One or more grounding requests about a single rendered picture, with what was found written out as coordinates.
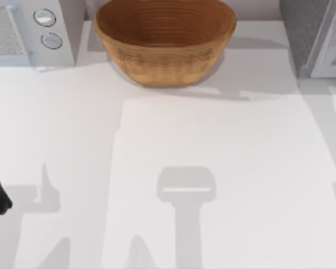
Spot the microwave oven door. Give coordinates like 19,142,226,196
0,4,34,67

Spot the pale microwave oven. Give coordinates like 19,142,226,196
0,0,86,67

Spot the round microwave knob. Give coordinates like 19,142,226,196
40,32,64,50
32,8,57,27

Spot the brown woven basket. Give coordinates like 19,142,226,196
93,0,237,87

